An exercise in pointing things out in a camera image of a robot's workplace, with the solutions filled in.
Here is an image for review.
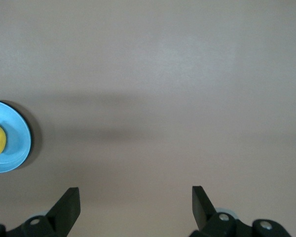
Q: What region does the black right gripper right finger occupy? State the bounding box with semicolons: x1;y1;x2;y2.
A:
188;185;252;237

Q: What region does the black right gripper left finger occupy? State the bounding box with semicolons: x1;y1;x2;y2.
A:
7;187;81;237

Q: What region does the blue plate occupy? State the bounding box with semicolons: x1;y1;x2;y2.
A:
0;99;32;173

